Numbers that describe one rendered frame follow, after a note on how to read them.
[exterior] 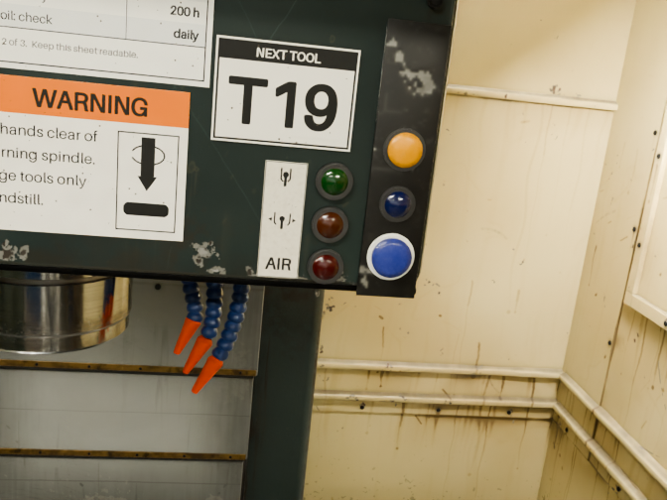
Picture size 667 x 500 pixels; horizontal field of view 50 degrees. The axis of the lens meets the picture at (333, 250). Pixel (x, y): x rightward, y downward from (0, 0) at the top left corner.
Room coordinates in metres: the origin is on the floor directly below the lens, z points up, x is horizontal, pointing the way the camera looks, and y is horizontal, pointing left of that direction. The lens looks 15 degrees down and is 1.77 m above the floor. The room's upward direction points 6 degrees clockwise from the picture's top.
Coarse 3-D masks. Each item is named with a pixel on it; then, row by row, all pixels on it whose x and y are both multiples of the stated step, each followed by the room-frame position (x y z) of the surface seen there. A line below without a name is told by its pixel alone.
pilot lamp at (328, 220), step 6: (324, 216) 0.50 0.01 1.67; (330, 216) 0.50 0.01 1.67; (336, 216) 0.51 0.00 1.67; (318, 222) 0.50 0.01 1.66; (324, 222) 0.50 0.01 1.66; (330, 222) 0.50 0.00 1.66; (336, 222) 0.50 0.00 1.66; (342, 222) 0.51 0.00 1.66; (318, 228) 0.50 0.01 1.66; (324, 228) 0.50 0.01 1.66; (330, 228) 0.50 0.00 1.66; (336, 228) 0.50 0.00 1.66; (342, 228) 0.51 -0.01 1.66; (324, 234) 0.50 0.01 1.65; (330, 234) 0.50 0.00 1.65; (336, 234) 0.51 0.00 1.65
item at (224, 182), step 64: (256, 0) 0.50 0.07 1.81; (320, 0) 0.51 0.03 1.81; (384, 0) 0.51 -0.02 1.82; (448, 0) 0.52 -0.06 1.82; (448, 64) 0.53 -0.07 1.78; (192, 128) 0.49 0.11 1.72; (192, 192) 0.50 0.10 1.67; (256, 192) 0.50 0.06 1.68; (0, 256) 0.48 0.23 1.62; (64, 256) 0.48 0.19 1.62; (128, 256) 0.49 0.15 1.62; (192, 256) 0.50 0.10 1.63; (256, 256) 0.50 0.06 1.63
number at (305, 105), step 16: (272, 80) 0.50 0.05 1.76; (288, 80) 0.50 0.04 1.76; (304, 80) 0.50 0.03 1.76; (320, 80) 0.51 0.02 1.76; (336, 80) 0.51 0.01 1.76; (272, 96) 0.50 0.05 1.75; (288, 96) 0.50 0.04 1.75; (304, 96) 0.50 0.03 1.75; (320, 96) 0.51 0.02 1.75; (336, 96) 0.51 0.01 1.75; (272, 112) 0.50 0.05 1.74; (288, 112) 0.50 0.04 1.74; (304, 112) 0.50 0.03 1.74; (320, 112) 0.51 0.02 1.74; (336, 112) 0.51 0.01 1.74; (272, 128) 0.50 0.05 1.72; (288, 128) 0.50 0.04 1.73; (304, 128) 0.50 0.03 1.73; (320, 128) 0.51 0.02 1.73; (336, 128) 0.51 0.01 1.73
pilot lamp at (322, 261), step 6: (318, 258) 0.50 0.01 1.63; (324, 258) 0.50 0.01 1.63; (330, 258) 0.50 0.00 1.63; (318, 264) 0.50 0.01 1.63; (324, 264) 0.50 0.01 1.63; (330, 264) 0.50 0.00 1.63; (336, 264) 0.51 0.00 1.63; (318, 270) 0.50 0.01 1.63; (324, 270) 0.50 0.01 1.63; (330, 270) 0.50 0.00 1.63; (336, 270) 0.51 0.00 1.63; (318, 276) 0.50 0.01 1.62; (324, 276) 0.50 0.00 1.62; (330, 276) 0.50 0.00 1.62
